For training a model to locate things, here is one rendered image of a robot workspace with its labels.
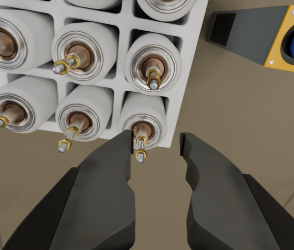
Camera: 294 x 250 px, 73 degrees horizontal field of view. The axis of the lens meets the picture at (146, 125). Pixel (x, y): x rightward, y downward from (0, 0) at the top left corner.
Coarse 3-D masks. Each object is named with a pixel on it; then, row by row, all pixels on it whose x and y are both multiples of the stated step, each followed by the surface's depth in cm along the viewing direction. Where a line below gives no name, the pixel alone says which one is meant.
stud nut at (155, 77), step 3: (153, 75) 26; (156, 75) 25; (150, 78) 25; (153, 78) 25; (156, 78) 25; (159, 78) 26; (147, 81) 25; (150, 81) 25; (159, 81) 25; (147, 84) 26; (159, 84) 26
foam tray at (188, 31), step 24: (0, 0) 34; (24, 0) 34; (48, 0) 43; (120, 24) 36; (144, 24) 36; (168, 24) 36; (192, 24) 36; (120, 48) 38; (192, 48) 37; (0, 72) 40; (24, 72) 40; (48, 72) 40; (120, 72) 40; (120, 96) 42; (168, 96) 42; (48, 120) 46; (168, 120) 45; (168, 144) 48
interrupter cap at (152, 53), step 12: (144, 48) 31; (156, 48) 31; (132, 60) 31; (144, 60) 32; (156, 60) 32; (168, 60) 31; (132, 72) 32; (144, 72) 33; (168, 72) 32; (144, 84) 33; (168, 84) 33
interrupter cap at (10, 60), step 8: (0, 24) 29; (8, 24) 29; (0, 32) 30; (8, 32) 30; (16, 32) 30; (8, 40) 31; (16, 40) 30; (24, 40) 30; (16, 48) 31; (24, 48) 31; (0, 56) 32; (8, 56) 32; (16, 56) 31; (24, 56) 31; (0, 64) 32; (8, 64) 32; (16, 64) 32
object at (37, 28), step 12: (0, 12) 29; (12, 12) 30; (24, 12) 33; (36, 12) 37; (24, 24) 30; (36, 24) 33; (48, 24) 37; (24, 36) 30; (36, 36) 32; (48, 36) 36; (36, 48) 32; (48, 48) 36; (36, 60) 33; (48, 60) 39; (12, 72) 33
